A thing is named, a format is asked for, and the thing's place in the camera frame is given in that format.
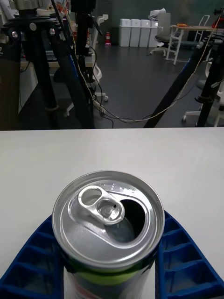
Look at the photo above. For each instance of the white frame chair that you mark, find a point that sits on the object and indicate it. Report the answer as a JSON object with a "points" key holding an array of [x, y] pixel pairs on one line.
{"points": [[205, 17]]}

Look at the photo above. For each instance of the white-legged wooden table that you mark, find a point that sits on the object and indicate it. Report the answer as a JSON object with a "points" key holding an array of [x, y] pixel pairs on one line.
{"points": [[186, 27]]}

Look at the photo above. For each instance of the white waste bin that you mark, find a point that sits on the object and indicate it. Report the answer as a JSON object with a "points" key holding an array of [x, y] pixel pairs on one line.
{"points": [[153, 33], [135, 32], [145, 32], [124, 32]]}

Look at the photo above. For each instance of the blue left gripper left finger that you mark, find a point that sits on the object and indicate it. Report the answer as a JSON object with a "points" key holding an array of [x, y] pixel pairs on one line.
{"points": [[30, 264]]}

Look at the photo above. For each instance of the red fire extinguisher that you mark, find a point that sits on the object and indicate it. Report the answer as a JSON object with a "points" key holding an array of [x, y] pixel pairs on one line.
{"points": [[107, 38]]}

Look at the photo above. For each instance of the green and white drink can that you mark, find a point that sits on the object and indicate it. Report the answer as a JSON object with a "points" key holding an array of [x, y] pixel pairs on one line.
{"points": [[93, 245]]}

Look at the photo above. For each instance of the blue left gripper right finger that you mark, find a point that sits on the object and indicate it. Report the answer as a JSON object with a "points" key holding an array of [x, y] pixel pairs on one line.
{"points": [[186, 264]]}

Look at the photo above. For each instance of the grey office chair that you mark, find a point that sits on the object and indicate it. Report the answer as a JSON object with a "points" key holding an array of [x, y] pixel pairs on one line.
{"points": [[163, 35]]}

